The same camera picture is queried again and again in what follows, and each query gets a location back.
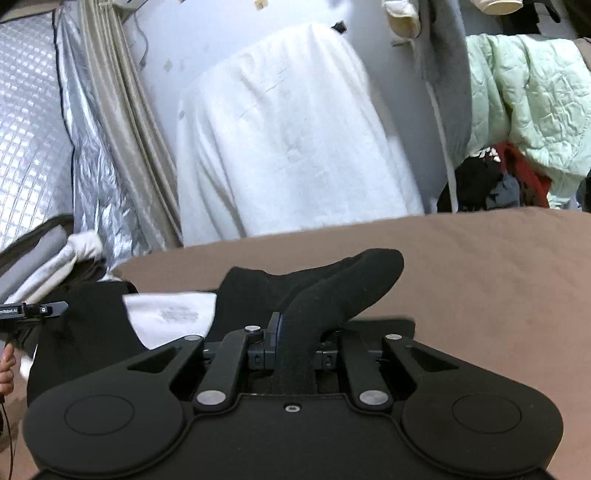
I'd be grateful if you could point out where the black sweater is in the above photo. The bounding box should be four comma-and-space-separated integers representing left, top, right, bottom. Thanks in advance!
25, 248, 417, 407

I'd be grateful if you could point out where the stack of folded clothes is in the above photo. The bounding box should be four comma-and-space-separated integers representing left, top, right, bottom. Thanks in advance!
1, 214, 107, 304

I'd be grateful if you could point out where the person left hand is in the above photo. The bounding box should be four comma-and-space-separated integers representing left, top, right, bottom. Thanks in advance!
0, 344, 16, 395

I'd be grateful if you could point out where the silver insulation curtain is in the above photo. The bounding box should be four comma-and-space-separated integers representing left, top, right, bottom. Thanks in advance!
1, 7, 150, 267

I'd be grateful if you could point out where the beige curtain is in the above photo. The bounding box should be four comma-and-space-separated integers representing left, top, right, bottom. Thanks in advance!
78, 1, 181, 250

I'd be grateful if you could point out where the white hanging blanket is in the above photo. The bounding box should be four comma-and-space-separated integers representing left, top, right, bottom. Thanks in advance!
176, 26, 424, 246

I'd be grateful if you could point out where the red garment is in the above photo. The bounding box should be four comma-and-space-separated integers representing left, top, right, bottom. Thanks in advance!
495, 143, 552, 208

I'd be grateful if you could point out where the grey hanging hoodie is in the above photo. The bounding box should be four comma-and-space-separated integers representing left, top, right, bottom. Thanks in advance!
382, 1, 472, 213

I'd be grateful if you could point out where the light green quilted jacket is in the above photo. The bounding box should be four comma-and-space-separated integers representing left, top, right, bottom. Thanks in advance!
467, 34, 590, 208

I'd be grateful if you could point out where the black cable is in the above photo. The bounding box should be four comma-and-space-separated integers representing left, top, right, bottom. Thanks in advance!
0, 393, 17, 480

